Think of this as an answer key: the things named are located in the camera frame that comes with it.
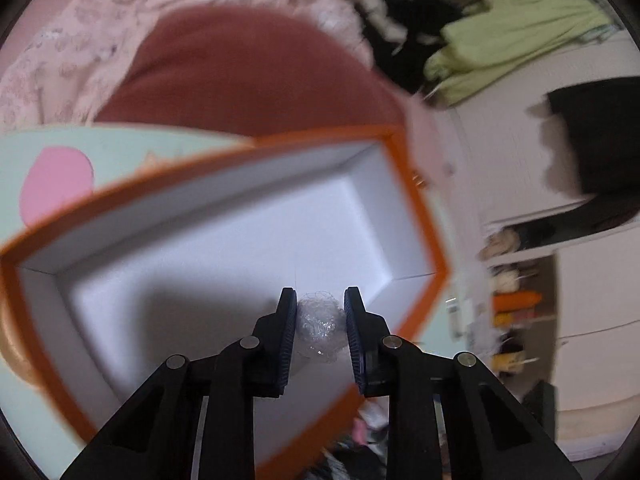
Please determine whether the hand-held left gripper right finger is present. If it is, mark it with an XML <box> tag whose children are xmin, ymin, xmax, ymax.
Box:
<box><xmin>344</xmin><ymin>286</ymin><xmax>583</xmax><ymax>480</ymax></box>

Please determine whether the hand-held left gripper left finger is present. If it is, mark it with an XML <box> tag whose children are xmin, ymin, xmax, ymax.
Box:
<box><xmin>60</xmin><ymin>287</ymin><xmax>298</xmax><ymax>480</ymax></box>

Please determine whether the clear plastic ball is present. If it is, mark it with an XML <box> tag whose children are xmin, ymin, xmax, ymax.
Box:
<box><xmin>295</xmin><ymin>292</ymin><xmax>348</xmax><ymax>363</ymax></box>

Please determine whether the orange cardboard box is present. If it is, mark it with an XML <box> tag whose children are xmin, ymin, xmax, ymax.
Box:
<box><xmin>0</xmin><ymin>125</ymin><xmax>451</xmax><ymax>480</ymax></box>

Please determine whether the pile of mixed clothes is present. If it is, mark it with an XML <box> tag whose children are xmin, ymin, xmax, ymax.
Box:
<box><xmin>310</xmin><ymin>400</ymin><xmax>391</xmax><ymax>480</ymax></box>

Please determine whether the orange bottle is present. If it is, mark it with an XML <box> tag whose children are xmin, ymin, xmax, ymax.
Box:
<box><xmin>492</xmin><ymin>292</ymin><xmax>543</xmax><ymax>313</ymax></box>

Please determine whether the white shelf cabinet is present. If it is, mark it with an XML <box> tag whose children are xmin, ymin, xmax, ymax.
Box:
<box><xmin>480</xmin><ymin>195</ymin><xmax>640</xmax><ymax>461</ymax></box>

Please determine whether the red-brown cushion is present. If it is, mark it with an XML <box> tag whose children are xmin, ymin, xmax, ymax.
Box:
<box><xmin>95</xmin><ymin>4</ymin><xmax>406</xmax><ymax>138</ymax></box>

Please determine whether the pile of black clothes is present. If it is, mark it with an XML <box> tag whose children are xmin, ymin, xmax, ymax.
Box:
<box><xmin>360</xmin><ymin>0</ymin><xmax>466</xmax><ymax>96</ymax></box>

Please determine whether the black hanging garment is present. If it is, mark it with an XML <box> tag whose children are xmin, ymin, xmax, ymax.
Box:
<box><xmin>542</xmin><ymin>77</ymin><xmax>640</xmax><ymax>198</ymax></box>

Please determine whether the light green hanging cloth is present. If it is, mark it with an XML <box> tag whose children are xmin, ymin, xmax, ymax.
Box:
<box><xmin>424</xmin><ymin>0</ymin><xmax>621</xmax><ymax>107</ymax></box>

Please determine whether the pink floral blanket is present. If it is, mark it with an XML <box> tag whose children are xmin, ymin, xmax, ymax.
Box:
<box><xmin>0</xmin><ymin>0</ymin><xmax>376</xmax><ymax>126</ymax></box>

